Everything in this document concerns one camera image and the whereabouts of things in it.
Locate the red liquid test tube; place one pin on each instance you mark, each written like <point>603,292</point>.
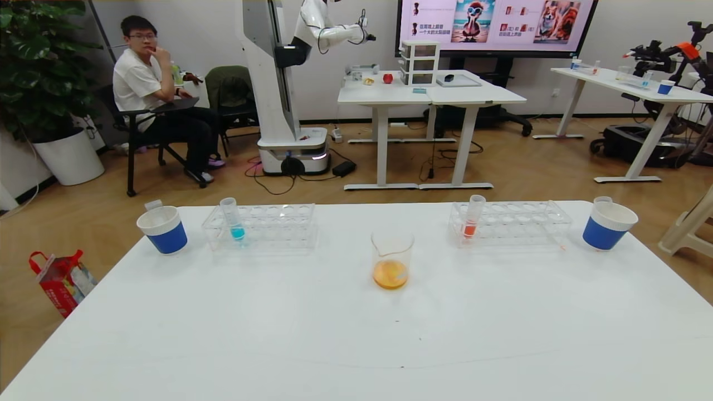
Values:
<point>469,228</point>
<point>153,204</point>

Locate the clear test tube rack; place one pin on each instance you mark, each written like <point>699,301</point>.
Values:
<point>509,223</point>
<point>267,223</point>

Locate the white robot tower base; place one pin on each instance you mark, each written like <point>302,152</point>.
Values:
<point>267,83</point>

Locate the small blue paper cup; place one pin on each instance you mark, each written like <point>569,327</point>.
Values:
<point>665,89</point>

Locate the seated person white shirt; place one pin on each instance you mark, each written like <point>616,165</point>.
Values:
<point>136,83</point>

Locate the grey plastic box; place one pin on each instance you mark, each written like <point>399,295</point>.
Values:
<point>362,69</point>

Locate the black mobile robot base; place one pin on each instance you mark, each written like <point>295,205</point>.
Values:
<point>629,145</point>

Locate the dark laptop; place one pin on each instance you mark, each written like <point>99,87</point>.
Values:
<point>181,104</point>

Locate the black power brick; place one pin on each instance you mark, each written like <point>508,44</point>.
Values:
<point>344,169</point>

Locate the green bottle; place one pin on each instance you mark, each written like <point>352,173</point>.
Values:
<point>176,74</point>

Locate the small rack with tubes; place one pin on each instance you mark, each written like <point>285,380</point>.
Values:
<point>640,83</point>
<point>585,68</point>

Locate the dark green jacket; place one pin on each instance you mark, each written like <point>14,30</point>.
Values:
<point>228,88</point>

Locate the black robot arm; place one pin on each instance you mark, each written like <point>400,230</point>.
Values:
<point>652,54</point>

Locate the blue liquid test tube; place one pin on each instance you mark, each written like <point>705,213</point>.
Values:
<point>237,231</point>

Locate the white drawer unit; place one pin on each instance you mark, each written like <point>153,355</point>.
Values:
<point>419,64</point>

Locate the black armrest chair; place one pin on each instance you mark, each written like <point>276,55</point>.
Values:
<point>131,161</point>

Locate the grey flat pad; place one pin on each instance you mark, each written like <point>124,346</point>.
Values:
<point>467,83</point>

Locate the blue white paper cup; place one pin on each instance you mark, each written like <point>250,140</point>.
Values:
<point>167,236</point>
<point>604,234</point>

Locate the orange black device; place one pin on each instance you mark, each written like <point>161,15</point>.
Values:
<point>690,50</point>

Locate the red gift bag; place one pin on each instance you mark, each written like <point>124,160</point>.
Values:
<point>61,287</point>

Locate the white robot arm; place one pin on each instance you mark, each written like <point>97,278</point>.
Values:
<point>328,34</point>

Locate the small glass beaker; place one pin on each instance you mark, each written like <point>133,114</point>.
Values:
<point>624,73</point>

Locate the brown toy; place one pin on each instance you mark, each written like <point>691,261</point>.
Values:
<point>192,78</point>

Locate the white standing desk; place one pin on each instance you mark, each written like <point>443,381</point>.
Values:
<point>379,94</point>
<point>473,96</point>

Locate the white plant pot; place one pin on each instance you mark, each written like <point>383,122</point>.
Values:
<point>69,159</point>

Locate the black display stand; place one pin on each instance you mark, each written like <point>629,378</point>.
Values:
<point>498,118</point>

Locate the large wall display screen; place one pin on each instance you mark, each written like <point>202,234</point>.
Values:
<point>496,28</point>

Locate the white power strip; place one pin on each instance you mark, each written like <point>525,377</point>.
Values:
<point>336,135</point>

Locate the yellow pigment test tube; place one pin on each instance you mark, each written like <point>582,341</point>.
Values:
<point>602,200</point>

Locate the large green plant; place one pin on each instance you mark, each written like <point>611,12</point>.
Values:
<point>39,67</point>

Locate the long white table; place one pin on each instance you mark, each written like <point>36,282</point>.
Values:
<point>607,79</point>

